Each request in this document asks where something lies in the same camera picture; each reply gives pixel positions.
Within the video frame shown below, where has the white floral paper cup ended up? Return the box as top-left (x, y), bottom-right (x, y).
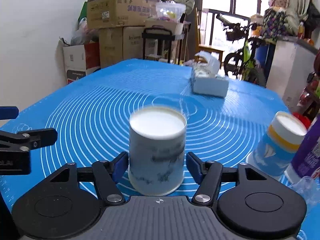
top-left (128, 106), bottom-right (187, 196)

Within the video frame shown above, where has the blue yellow paper cup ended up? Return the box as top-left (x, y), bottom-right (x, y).
top-left (246, 111), bottom-right (307, 180)

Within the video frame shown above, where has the purple cylindrical canister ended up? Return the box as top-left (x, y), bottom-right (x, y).
top-left (284, 115), bottom-right (319, 184)

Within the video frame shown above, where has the blue silicone baking mat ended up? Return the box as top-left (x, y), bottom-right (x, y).
top-left (0, 58), bottom-right (320, 240)

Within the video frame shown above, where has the red white cardboard box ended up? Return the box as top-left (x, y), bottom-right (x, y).
top-left (60, 38), bottom-right (101, 84)

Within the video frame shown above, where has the plastic bag of clutter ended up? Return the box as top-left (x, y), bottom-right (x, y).
top-left (71, 17), bottom-right (99, 46)

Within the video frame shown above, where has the white tissue box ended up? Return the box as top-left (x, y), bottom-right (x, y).
top-left (191, 51), bottom-right (229, 98)

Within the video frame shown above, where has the lower brown cardboard box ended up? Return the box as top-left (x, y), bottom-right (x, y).
top-left (99, 27), bottom-right (144, 68)

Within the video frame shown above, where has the green black bicycle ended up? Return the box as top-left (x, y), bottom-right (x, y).
top-left (216, 14), bottom-right (266, 87)

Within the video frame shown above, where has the white chest freezer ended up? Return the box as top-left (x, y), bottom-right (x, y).
top-left (266, 36), bottom-right (318, 111)

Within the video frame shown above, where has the open top cardboard box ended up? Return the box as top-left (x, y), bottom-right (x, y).
top-left (87, 0), bottom-right (160, 29)

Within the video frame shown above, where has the wooden chair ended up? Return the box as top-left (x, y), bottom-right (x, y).
top-left (194, 7), bottom-right (223, 65)

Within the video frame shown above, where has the black utility cart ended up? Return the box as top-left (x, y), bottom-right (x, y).
top-left (142, 27), bottom-right (188, 64)

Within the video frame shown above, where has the orange drink bottle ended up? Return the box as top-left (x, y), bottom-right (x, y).
top-left (297, 22), bottom-right (305, 39)

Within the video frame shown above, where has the colourful patterned bag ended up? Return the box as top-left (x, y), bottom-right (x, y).
top-left (261, 7), bottom-right (289, 44)

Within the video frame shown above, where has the clear plastic bag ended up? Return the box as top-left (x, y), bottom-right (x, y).
top-left (156, 1), bottom-right (186, 22)

